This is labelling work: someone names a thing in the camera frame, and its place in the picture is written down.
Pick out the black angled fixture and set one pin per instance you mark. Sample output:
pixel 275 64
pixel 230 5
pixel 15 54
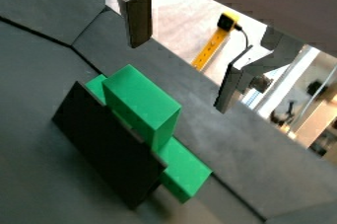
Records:
pixel 114 150

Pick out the green stepped block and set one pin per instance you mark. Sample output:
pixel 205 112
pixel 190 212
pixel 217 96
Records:
pixel 149 111

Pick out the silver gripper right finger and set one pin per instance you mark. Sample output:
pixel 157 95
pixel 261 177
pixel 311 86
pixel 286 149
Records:
pixel 246 69

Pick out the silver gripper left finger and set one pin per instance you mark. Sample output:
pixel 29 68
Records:
pixel 135 12

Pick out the yellow black clamp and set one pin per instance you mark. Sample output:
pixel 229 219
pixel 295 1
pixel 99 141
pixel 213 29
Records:
pixel 225 26

